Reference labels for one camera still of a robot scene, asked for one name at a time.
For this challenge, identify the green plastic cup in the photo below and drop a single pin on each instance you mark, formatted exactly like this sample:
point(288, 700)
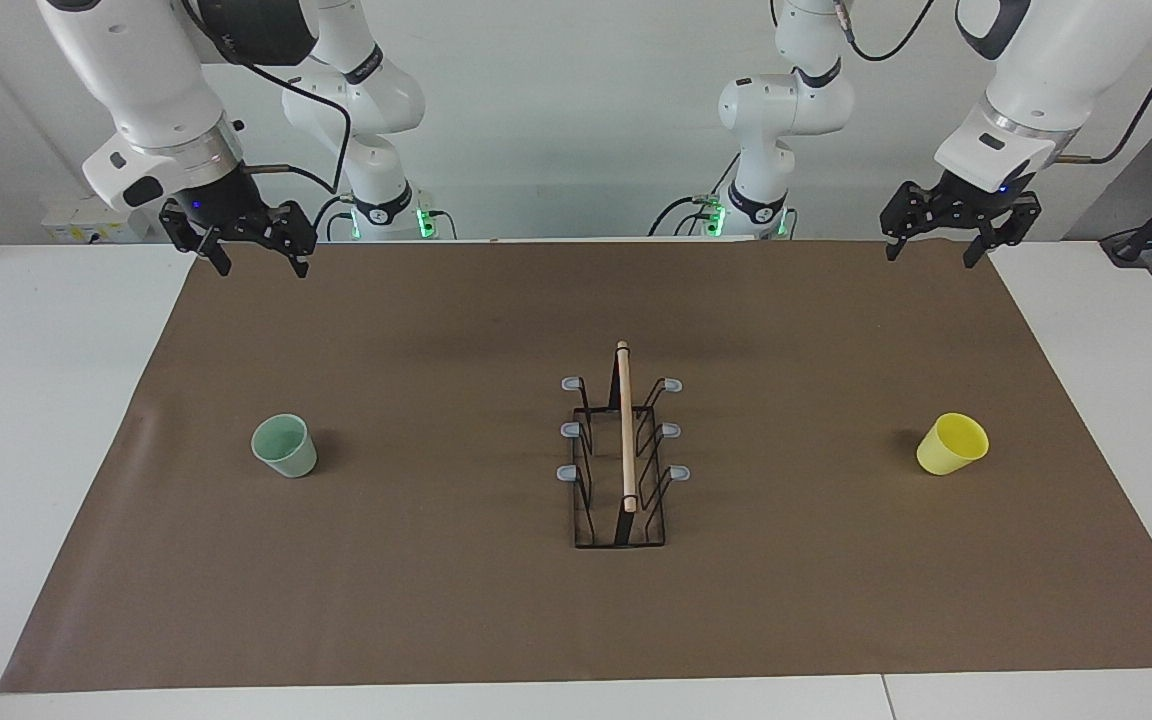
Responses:
point(286, 450)

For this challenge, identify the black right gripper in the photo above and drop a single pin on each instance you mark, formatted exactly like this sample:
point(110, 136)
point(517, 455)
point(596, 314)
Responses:
point(226, 205)

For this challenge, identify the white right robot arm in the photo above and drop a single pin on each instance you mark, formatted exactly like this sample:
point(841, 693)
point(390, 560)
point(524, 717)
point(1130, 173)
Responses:
point(156, 80)

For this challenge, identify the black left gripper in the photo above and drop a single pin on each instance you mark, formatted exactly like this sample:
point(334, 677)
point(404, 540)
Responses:
point(956, 205)

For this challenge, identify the brown table mat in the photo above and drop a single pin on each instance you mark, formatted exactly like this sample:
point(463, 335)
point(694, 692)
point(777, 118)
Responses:
point(386, 600)

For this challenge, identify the yellow plastic cup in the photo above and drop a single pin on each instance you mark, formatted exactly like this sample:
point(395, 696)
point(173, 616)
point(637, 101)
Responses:
point(948, 448)

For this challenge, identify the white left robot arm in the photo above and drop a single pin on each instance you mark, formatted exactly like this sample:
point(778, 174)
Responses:
point(1056, 70)

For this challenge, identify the white power socket box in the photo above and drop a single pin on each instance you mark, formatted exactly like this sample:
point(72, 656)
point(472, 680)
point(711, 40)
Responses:
point(86, 220)

